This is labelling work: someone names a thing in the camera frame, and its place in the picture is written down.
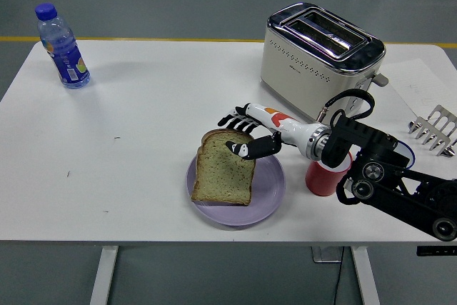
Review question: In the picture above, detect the blue-capped water bottle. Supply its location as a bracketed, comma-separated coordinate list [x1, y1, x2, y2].
[34, 3, 91, 90]

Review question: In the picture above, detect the cream and chrome toaster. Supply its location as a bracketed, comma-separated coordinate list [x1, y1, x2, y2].
[259, 1, 389, 126]

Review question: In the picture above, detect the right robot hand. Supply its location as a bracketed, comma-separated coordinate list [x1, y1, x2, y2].
[218, 102, 318, 161]

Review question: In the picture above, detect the black cable under table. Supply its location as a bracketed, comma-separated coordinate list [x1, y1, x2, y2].
[333, 246, 346, 305]

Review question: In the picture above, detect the white table leg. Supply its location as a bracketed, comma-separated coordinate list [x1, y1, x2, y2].
[89, 246, 119, 305]
[349, 246, 381, 305]

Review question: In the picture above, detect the brown bread slice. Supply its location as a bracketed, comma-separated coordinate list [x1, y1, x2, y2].
[191, 128, 257, 207]

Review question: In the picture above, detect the silver metal toast rack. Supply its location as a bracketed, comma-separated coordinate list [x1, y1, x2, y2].
[407, 104, 457, 158]

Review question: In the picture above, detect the black table control panel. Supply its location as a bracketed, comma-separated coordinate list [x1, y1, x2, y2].
[416, 246, 457, 257]

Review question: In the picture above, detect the blue mug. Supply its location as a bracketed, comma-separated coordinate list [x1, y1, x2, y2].
[396, 139, 417, 171]

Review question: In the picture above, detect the purple plate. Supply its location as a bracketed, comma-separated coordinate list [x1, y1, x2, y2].
[186, 154, 286, 226]

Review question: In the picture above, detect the red mug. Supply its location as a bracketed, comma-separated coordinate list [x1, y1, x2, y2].
[305, 151, 353, 197]

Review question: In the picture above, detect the grey bracket under table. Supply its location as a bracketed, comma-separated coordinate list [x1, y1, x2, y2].
[311, 246, 344, 264]

